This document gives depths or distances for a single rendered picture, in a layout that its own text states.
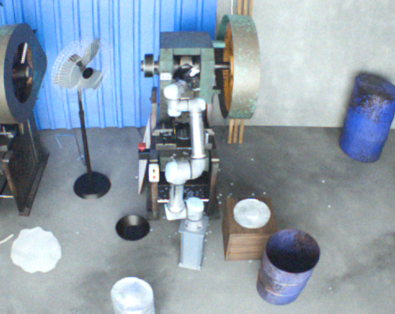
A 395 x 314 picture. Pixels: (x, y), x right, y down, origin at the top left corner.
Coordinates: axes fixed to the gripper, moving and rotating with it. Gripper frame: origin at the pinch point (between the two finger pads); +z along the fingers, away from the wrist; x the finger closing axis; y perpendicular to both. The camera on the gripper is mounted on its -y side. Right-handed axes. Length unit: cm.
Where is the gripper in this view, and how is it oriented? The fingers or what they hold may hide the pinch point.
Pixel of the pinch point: (196, 78)
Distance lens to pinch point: 264.2
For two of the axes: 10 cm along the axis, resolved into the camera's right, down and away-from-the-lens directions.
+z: 5.0, -3.9, 7.7
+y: 8.6, 1.6, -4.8
